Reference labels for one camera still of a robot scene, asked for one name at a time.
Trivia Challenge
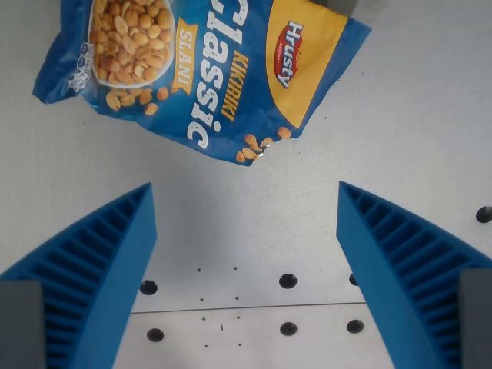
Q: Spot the blue peanut snack bag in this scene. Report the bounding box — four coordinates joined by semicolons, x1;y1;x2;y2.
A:
32;0;373;167

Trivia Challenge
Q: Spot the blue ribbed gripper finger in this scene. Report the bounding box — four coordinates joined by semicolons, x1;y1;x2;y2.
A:
336;181;492;369
0;182;158;369

